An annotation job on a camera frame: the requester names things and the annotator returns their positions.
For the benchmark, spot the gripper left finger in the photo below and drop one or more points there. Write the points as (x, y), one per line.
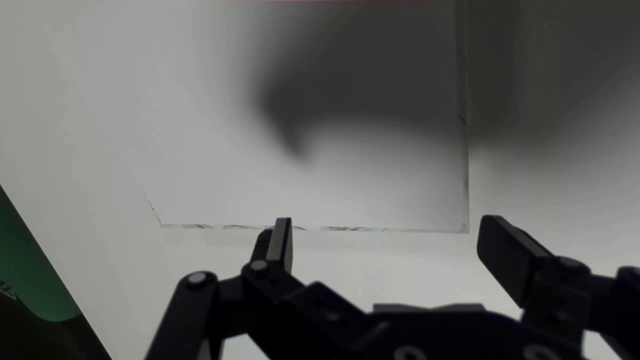
(272, 292)

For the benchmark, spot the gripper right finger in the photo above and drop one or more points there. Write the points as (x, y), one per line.
(515, 260)

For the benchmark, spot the green and black board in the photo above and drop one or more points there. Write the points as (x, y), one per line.
(30, 300)

